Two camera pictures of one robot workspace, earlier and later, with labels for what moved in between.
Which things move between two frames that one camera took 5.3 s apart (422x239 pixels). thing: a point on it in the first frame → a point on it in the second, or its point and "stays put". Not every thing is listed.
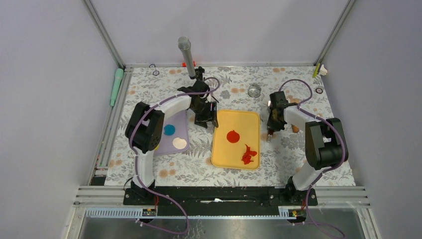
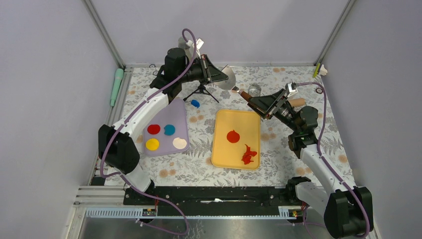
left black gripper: (210, 116) → (214, 74)
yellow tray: (236, 141) stays put
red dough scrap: (247, 156) stays put
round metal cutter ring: (254, 90) stays put
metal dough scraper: (288, 127) → (229, 83)
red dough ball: (233, 137) stays put
